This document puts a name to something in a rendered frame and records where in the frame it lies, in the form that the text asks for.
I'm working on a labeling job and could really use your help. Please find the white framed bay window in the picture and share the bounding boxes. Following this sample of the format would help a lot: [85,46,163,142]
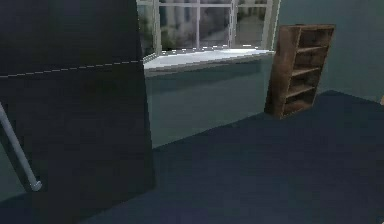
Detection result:
[135,0,283,79]

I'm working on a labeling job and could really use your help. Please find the brown wooden bookshelf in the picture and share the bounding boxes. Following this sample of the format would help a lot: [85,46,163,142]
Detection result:
[263,23,336,120]

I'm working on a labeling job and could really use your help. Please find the black fridge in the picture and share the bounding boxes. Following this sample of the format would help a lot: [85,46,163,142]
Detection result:
[0,0,156,224]

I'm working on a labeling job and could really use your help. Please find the grey fridge handle bar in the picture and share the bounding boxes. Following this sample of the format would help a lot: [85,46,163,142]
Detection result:
[0,101,43,193]

